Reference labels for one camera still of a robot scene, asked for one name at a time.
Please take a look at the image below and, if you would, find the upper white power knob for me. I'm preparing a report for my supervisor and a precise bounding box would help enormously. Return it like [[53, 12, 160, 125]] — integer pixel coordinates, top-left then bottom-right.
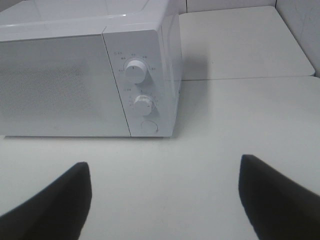
[[124, 59, 148, 84]]

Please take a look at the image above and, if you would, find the white timer knob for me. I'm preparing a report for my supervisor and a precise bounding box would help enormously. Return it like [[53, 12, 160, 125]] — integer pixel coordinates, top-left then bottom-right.
[[133, 95, 155, 116]]

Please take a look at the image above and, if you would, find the white microwave door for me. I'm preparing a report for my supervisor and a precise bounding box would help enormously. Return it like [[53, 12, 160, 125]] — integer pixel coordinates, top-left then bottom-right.
[[0, 35, 130, 137]]

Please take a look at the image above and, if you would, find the white microwave oven body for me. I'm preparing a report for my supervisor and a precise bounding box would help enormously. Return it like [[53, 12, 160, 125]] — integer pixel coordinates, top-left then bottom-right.
[[0, 0, 183, 137]]

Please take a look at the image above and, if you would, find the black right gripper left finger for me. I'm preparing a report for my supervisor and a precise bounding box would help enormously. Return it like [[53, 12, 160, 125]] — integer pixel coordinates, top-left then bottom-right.
[[0, 162, 92, 240]]

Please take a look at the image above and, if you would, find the round white door button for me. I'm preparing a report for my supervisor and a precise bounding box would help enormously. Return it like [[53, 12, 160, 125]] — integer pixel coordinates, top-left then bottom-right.
[[141, 120, 158, 134]]

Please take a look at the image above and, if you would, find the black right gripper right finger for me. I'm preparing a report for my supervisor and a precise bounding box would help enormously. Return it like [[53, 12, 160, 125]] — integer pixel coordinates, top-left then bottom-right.
[[238, 154, 320, 240]]

